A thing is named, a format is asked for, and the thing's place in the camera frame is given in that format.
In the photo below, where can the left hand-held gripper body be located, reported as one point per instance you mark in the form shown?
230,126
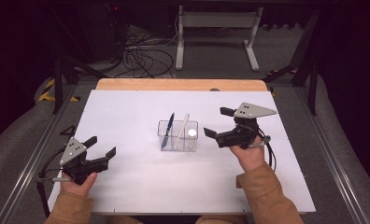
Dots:
72,151

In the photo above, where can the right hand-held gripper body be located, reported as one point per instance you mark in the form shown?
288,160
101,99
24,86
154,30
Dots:
251,110

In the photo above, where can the short white stick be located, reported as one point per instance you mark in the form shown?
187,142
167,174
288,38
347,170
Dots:
192,133

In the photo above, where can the clear plastic organizer box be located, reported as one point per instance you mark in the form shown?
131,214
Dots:
186,146

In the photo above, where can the long white pen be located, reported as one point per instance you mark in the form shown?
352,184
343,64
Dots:
182,129

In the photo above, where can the blue pen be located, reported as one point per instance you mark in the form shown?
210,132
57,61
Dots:
168,129

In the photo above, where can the person's left hand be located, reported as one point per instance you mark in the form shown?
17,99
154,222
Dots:
78,188

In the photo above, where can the person's right hand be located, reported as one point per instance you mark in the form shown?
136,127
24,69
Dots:
251,157

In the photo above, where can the white table cover sheet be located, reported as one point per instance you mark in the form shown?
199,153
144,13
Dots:
142,180

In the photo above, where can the yellow black hazard tape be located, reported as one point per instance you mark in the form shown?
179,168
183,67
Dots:
47,93

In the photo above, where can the black metal stand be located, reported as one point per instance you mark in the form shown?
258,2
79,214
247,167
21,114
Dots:
312,84
58,81

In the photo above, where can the person's right leg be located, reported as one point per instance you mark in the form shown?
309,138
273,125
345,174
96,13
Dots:
222,220

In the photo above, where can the white metal stand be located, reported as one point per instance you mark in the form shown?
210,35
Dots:
217,19

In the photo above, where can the black equipment case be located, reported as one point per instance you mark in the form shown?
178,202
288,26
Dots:
105,31

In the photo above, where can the aluminium floor rail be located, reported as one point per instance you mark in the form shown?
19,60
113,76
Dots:
24,174
329,155

